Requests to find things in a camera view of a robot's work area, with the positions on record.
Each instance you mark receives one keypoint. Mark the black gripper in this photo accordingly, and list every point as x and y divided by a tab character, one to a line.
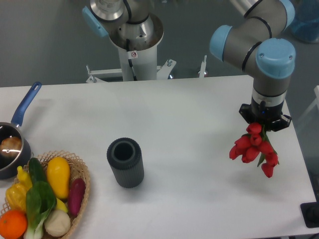
267	112

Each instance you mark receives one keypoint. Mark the red tulip bouquet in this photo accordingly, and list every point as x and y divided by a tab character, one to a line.
255	144

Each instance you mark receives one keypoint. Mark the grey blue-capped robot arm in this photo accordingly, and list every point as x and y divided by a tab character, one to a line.
253	47

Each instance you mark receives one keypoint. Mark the blue bin background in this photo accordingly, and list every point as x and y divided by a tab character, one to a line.
305	26

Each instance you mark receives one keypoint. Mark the black device at edge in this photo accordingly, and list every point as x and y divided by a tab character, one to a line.
310	212

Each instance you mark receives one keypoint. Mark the dark grey ribbed vase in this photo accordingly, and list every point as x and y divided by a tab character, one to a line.
124	156

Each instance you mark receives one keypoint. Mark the purple eggplant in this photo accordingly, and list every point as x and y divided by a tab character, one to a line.
76	194

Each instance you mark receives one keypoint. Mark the yellow squash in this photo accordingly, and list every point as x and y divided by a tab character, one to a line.
58	176

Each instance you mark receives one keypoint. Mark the yellow banana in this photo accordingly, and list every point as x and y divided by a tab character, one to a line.
60	205

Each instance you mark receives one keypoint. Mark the green cucumber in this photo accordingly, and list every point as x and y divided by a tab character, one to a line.
36	171

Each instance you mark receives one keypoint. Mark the green bok choy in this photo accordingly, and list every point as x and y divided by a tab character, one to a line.
40	201

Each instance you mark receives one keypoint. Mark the small yellow pepper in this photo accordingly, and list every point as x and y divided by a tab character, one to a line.
24	178

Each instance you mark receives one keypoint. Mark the yellow bell pepper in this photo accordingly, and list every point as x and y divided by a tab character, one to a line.
16	197

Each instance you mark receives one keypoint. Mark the orange fruit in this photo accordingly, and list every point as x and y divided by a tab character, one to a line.
13	224

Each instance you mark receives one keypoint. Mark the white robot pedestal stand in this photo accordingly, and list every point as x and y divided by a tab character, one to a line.
137	46

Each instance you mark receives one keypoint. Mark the blue-handled saucepan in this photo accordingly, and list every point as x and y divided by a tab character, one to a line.
14	148

